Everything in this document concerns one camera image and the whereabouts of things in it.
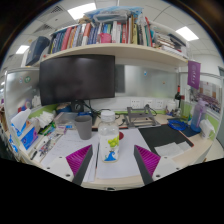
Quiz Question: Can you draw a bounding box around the blue tissue box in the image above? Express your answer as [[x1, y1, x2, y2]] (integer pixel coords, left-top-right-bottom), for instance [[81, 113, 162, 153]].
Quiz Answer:
[[9, 108, 41, 151]]

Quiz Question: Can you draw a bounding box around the black computer monitor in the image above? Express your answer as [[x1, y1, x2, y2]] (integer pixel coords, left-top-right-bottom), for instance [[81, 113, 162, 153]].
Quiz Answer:
[[38, 54, 117, 113]]

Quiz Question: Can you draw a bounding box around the purple water bottle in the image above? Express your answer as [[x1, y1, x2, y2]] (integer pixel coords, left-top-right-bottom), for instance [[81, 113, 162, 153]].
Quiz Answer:
[[190, 98, 208, 133]]

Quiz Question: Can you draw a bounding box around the purple pennant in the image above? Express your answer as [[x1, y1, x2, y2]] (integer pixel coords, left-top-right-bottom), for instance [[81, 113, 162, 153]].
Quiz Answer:
[[187, 60, 202, 90]]

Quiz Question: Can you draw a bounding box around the clear plastic box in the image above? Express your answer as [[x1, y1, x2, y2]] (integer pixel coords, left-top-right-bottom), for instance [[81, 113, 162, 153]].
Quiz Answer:
[[54, 111, 79, 126]]

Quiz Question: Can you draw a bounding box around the coiled blue cable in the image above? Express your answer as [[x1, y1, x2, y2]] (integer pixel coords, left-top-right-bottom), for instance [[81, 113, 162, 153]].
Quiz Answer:
[[167, 118, 188, 132]]

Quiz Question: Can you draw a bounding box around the blank white paper sheet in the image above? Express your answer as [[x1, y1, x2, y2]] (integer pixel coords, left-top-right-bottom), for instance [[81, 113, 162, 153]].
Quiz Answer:
[[95, 128, 158, 181]]

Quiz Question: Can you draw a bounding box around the white wall socket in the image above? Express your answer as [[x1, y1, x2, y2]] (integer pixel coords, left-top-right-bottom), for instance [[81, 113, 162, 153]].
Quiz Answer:
[[154, 99, 164, 110], [143, 99, 154, 110], [130, 98, 142, 109]]

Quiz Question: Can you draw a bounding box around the clear plastic drink bottle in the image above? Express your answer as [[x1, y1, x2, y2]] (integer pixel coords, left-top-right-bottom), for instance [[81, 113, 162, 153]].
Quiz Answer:
[[97, 110, 121, 164]]

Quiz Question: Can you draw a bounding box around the blue round container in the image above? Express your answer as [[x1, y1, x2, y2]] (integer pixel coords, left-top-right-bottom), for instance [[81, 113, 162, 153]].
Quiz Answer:
[[56, 103, 73, 113]]

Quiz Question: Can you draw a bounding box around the stack of white napkins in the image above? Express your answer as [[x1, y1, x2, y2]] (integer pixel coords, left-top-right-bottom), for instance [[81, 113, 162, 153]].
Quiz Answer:
[[34, 110, 56, 129]]

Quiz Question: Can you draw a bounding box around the handwritten white paper sheet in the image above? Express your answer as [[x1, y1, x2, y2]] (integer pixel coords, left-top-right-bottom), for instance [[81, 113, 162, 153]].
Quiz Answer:
[[41, 129, 101, 168]]

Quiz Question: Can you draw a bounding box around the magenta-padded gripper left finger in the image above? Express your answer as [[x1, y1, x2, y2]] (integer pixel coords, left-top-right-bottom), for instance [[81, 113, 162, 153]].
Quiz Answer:
[[44, 143, 94, 187]]

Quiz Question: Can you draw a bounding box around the dark wine bottle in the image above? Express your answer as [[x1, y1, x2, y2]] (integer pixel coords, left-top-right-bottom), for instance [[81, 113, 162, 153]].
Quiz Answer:
[[174, 85, 183, 109]]

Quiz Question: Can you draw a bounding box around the grey metal laptop stand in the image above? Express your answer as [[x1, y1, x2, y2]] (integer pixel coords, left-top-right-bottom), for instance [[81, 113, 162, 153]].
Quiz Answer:
[[125, 104, 162, 129]]

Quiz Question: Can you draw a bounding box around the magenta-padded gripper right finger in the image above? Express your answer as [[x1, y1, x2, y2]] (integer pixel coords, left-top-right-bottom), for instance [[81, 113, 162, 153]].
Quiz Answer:
[[133, 144, 183, 187]]

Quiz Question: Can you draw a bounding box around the grey cup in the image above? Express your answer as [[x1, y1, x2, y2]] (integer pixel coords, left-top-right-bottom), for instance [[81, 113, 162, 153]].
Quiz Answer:
[[74, 115, 93, 141]]

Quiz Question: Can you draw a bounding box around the black desk mat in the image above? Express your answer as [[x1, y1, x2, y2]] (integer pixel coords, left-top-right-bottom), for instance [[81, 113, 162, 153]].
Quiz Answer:
[[138, 124, 195, 156]]

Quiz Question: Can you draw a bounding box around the small white paper sheet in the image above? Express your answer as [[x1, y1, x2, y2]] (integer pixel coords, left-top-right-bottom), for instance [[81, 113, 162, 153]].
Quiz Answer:
[[154, 141, 192, 158]]

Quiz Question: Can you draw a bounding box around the blue circuit board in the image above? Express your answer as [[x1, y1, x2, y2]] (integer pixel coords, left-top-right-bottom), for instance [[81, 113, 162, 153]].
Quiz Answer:
[[77, 110, 94, 118]]

